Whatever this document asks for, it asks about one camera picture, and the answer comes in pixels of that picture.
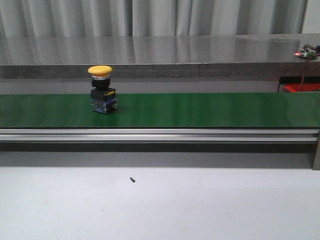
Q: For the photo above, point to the small circuit board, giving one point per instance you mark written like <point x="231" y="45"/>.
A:
<point x="305" y="54"/>

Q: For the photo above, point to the aluminium conveyor frame rail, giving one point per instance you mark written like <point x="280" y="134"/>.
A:
<point x="282" y="135"/>

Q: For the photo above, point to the grey stone counter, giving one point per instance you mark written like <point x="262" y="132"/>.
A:
<point x="263" y="55"/>

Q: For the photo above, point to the grey curtain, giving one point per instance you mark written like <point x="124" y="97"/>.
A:
<point x="136" y="18"/>

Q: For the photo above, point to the red plastic tray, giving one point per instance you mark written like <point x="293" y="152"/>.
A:
<point x="307" y="87"/>

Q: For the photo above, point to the grey conveyor support bracket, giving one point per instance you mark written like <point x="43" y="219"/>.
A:
<point x="316" y="154"/>

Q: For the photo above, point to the green conveyor belt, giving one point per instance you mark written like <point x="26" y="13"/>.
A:
<point x="164" y="110"/>

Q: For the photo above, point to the yellow mushroom push button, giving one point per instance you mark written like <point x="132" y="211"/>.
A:
<point x="103" y="97"/>

